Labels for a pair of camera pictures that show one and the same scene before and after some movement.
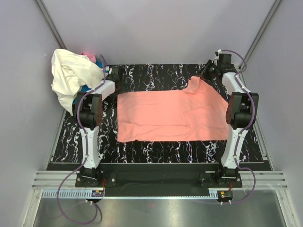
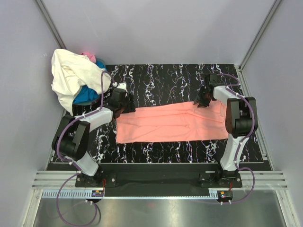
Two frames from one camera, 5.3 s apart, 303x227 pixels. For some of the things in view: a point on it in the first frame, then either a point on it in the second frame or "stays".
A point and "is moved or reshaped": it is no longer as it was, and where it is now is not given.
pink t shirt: [92, 57] stays
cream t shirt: [71, 72] stays
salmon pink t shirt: [196, 113] is moved or reshaped
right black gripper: [204, 73] → [199, 100]
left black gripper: [120, 80] → [129, 100]
